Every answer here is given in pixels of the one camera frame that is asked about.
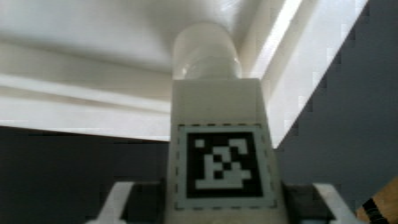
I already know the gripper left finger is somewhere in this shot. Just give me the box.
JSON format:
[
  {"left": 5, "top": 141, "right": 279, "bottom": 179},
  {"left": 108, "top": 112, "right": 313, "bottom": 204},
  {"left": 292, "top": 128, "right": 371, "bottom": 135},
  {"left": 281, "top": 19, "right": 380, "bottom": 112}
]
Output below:
[{"left": 85, "top": 182, "right": 135, "bottom": 224}]

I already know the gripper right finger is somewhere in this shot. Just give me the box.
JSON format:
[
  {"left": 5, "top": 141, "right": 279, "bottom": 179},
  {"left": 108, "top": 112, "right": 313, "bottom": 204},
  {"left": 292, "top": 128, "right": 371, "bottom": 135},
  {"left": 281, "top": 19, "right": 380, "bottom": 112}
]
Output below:
[{"left": 300, "top": 183, "right": 366, "bottom": 224}]

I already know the white leg with tag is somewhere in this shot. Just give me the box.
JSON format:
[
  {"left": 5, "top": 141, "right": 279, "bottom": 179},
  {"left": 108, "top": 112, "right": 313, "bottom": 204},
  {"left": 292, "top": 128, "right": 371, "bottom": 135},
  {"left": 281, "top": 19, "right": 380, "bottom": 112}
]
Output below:
[{"left": 164, "top": 23, "right": 288, "bottom": 224}]

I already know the white square table top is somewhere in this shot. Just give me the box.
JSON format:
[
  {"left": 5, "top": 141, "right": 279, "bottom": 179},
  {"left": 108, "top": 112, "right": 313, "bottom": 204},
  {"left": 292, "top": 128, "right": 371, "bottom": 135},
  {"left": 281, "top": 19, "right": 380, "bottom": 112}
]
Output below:
[{"left": 0, "top": 0, "right": 370, "bottom": 140}]

